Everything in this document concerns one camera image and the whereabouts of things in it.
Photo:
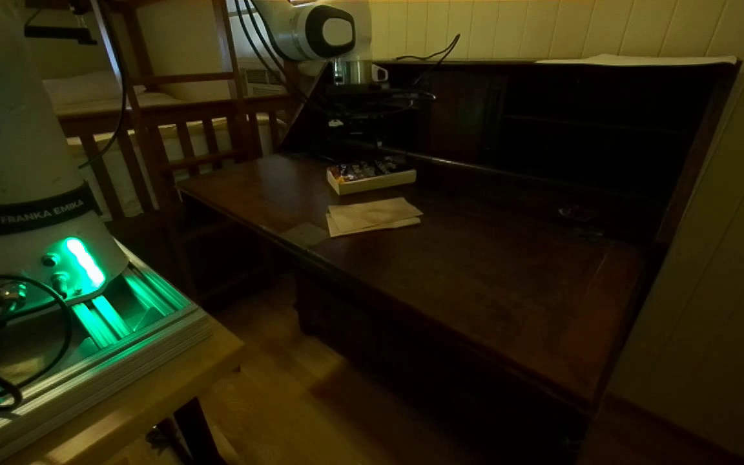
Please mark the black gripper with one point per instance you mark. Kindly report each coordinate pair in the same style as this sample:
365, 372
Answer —
373, 101

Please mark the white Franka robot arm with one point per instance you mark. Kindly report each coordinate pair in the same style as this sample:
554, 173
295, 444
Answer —
10, 129

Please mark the dark wooden secretary desk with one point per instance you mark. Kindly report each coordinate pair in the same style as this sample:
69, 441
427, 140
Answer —
490, 284

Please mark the wooden slatted chair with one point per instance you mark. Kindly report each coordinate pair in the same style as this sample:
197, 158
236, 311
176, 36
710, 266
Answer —
160, 118

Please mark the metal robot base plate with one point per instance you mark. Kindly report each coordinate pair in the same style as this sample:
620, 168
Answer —
122, 300

